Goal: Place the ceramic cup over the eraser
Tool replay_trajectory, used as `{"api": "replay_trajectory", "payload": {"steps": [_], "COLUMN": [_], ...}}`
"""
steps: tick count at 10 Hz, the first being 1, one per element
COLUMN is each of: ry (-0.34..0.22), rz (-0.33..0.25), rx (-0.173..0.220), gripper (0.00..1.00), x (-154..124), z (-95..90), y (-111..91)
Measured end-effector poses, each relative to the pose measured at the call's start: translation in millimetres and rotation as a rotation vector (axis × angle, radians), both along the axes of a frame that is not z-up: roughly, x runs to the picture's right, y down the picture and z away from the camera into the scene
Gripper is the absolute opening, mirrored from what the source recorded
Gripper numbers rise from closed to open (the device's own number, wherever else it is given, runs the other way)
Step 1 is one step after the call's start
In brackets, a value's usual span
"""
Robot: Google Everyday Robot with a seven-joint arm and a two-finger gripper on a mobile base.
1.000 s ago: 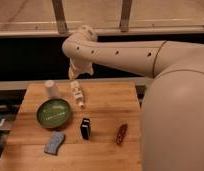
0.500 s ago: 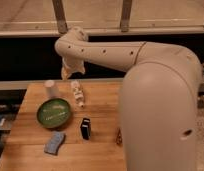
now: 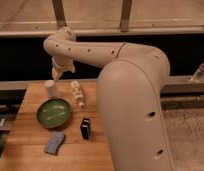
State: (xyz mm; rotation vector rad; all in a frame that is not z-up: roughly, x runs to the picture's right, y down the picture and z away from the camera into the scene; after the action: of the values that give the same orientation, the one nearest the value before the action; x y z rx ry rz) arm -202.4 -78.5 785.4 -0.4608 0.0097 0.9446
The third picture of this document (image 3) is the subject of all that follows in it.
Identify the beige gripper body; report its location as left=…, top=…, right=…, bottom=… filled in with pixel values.
left=52, top=59, right=75, bottom=82

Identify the white ceramic cup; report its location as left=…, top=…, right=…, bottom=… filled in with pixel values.
left=44, top=80, right=59, bottom=98

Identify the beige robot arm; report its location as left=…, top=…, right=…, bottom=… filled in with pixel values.
left=43, top=27, right=175, bottom=171

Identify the black eraser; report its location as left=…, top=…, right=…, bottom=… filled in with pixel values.
left=80, top=118, right=91, bottom=140

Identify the white squeeze tube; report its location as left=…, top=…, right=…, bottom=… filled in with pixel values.
left=70, top=81, right=84, bottom=108

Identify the green bowl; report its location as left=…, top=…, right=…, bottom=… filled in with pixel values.
left=36, top=98, right=71, bottom=129

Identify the blue sponge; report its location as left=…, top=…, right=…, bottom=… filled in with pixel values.
left=44, top=131, right=65, bottom=155

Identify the left metal post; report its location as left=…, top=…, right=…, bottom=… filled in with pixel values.
left=52, top=0, right=67, bottom=29

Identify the metal post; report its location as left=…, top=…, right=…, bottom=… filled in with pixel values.
left=119, top=0, right=132, bottom=32
left=52, top=0, right=67, bottom=29

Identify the right metal post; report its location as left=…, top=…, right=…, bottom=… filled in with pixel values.
left=119, top=0, right=132, bottom=32

